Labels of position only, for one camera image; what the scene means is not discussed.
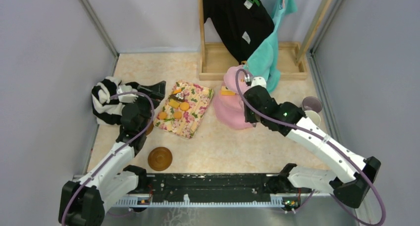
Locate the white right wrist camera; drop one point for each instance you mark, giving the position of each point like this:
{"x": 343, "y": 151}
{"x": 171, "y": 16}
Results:
{"x": 258, "y": 81}

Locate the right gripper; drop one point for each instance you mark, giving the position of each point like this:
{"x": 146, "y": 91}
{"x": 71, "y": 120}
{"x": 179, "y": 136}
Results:
{"x": 248, "y": 118}

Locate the chocolate cake slice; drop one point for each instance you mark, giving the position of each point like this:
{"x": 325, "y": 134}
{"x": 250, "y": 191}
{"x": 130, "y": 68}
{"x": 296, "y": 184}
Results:
{"x": 179, "y": 97}

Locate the teal t-shirt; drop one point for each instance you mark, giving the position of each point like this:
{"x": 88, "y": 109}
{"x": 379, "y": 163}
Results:
{"x": 263, "y": 61}

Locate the round smooth biscuit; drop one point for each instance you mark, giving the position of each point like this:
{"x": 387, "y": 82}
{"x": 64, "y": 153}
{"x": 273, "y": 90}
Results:
{"x": 177, "y": 115}

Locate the rectangular yellow biscuit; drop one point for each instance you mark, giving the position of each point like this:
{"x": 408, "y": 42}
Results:
{"x": 174, "y": 104}

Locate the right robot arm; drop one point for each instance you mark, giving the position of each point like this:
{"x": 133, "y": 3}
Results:
{"x": 349, "y": 174}

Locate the grey mug with white interior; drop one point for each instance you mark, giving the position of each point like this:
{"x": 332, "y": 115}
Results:
{"x": 314, "y": 117}

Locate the pink three-tier cake stand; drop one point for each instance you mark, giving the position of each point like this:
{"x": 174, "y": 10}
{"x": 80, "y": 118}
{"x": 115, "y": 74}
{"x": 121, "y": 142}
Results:
{"x": 230, "y": 109}

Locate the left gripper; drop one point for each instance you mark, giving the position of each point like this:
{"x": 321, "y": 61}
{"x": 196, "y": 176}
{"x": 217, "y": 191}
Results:
{"x": 157, "y": 91}

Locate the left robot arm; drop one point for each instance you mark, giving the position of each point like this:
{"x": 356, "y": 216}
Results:
{"x": 85, "y": 202}

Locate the yellow cake slice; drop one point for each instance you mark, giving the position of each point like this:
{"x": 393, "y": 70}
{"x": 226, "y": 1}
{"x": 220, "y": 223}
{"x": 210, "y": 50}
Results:
{"x": 226, "y": 92}

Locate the floral serving tray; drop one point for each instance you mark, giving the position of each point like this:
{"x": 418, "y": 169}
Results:
{"x": 199, "y": 99}

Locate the flower shaped biscuit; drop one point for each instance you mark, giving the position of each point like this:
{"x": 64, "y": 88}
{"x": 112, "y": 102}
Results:
{"x": 162, "y": 115}

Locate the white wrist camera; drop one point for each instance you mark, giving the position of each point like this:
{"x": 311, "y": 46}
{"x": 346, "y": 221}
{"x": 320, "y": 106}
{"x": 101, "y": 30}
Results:
{"x": 258, "y": 81}
{"x": 127, "y": 94}

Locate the purple mug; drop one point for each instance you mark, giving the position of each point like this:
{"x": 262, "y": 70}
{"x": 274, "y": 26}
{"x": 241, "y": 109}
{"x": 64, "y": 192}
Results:
{"x": 312, "y": 103}

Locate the brown wooden coaster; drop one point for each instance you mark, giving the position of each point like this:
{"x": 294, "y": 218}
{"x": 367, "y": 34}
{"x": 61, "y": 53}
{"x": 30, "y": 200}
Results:
{"x": 149, "y": 130}
{"x": 160, "y": 159}

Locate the black t-shirt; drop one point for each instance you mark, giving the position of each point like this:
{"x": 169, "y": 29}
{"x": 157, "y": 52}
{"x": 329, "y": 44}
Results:
{"x": 242, "y": 26}

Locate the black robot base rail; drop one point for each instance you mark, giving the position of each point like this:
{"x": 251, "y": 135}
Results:
{"x": 193, "y": 190}

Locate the orange fish shaped biscuit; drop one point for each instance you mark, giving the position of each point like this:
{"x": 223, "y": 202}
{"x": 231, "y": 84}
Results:
{"x": 177, "y": 91}

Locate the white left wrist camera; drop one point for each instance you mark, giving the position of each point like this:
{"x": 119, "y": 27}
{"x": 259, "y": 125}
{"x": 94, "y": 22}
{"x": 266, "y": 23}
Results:
{"x": 127, "y": 94}

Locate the black and white striped cloth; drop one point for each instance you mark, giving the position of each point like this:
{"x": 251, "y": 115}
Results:
{"x": 106, "y": 110}

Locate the round ridged biscuit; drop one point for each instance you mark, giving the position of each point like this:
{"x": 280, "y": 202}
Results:
{"x": 184, "y": 106}

